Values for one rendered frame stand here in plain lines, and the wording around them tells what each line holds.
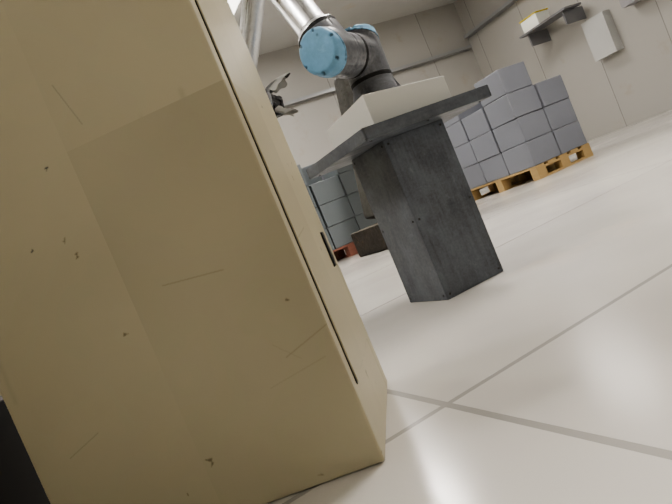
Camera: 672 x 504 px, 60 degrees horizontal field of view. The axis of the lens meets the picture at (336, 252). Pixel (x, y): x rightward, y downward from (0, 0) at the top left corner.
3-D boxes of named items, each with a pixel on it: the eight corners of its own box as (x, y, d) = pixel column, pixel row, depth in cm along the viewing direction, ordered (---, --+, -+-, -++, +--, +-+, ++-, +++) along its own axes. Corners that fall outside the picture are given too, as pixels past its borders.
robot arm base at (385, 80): (396, 108, 216) (386, 82, 216) (414, 88, 197) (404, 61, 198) (349, 122, 211) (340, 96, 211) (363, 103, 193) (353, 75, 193)
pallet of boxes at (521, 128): (469, 202, 685) (432, 110, 680) (517, 181, 716) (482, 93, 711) (540, 179, 576) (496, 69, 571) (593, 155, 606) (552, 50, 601)
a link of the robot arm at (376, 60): (399, 70, 206) (382, 23, 206) (373, 67, 192) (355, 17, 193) (366, 90, 215) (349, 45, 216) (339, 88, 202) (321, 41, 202)
